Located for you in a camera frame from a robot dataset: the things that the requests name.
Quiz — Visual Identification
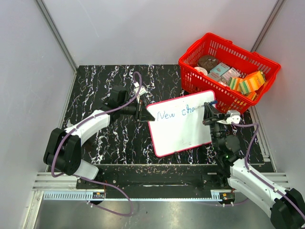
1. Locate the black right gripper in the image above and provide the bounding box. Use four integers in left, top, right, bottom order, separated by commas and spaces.
202, 103, 227, 151

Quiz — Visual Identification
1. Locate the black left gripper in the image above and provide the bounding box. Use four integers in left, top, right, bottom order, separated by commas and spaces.
119, 98, 155, 123

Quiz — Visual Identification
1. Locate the white blue whiteboard marker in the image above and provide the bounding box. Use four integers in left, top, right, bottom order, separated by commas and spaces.
195, 100, 217, 109

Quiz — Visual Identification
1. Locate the pink framed whiteboard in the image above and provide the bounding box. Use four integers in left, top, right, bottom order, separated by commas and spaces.
147, 90, 215, 157

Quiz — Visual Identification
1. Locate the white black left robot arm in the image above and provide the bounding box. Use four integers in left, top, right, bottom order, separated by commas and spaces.
43, 86, 155, 189

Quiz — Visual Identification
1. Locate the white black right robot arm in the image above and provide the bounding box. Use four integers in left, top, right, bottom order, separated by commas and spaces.
203, 102, 305, 229

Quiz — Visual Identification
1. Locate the yellow green sponge pack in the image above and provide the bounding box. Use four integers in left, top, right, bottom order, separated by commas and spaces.
227, 77, 243, 92

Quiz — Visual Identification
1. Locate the white tape roll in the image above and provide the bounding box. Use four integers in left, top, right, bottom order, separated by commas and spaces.
195, 66, 208, 75

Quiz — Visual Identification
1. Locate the teal small box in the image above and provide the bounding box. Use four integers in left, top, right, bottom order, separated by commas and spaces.
210, 62, 230, 76

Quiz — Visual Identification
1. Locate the pink white small box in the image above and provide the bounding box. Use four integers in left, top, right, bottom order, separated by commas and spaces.
221, 68, 240, 83

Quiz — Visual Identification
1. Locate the red plastic shopping basket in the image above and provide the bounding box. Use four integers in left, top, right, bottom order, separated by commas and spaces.
178, 32, 281, 114

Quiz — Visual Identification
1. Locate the brown round item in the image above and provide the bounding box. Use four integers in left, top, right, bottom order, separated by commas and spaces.
197, 55, 218, 72

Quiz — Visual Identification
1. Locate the orange sponge pack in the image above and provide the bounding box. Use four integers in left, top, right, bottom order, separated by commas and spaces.
239, 71, 265, 94

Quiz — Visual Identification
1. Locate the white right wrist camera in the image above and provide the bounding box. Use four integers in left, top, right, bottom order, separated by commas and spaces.
226, 110, 241, 125

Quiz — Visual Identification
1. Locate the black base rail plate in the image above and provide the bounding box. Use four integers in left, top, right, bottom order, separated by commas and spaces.
76, 164, 246, 191

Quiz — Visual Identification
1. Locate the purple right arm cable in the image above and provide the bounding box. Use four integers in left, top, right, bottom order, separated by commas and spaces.
232, 122, 305, 222

